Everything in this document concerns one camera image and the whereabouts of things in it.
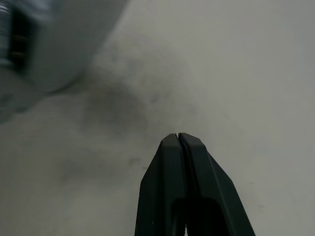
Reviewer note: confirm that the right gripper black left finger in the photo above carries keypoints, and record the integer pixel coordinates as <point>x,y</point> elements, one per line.
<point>160,186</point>

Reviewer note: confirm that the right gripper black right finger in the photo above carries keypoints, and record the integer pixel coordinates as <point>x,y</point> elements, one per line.
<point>211,186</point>

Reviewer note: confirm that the motor stator with copper windings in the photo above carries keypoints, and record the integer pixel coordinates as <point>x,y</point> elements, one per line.
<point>59,41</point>

